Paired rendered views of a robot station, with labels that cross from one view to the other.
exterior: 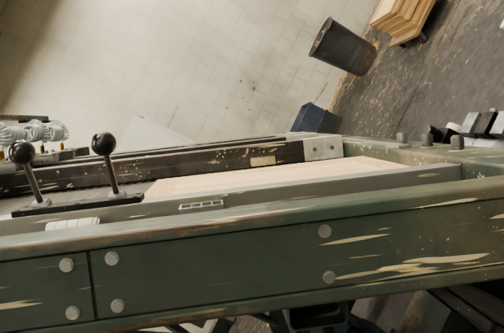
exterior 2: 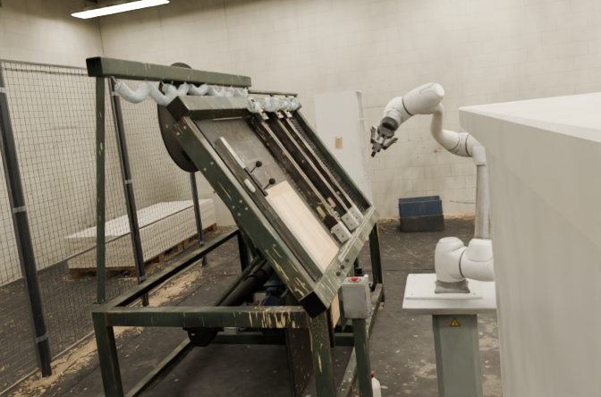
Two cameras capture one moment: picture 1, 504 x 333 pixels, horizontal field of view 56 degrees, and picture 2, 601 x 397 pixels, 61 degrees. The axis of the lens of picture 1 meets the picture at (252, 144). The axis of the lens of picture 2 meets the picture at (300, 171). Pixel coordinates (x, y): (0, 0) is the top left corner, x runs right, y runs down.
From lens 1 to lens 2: 2.06 m
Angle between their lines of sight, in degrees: 16
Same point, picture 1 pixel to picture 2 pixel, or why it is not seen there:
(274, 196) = (286, 229)
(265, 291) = (257, 240)
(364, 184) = (302, 250)
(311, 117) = (431, 207)
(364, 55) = not seen: hidden behind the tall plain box
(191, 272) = (252, 224)
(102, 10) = (425, 6)
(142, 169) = (290, 167)
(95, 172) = (278, 150)
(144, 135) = (345, 105)
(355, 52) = not seen: hidden behind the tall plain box
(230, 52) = (452, 117)
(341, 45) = not seen: hidden behind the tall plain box
